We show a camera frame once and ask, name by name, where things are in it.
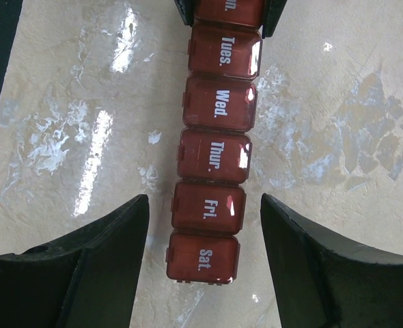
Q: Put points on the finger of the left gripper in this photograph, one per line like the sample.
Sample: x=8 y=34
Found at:
x=271 y=15
x=186 y=11

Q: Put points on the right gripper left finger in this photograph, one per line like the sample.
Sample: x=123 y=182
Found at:
x=86 y=278

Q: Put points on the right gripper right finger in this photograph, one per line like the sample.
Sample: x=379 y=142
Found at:
x=324 y=279

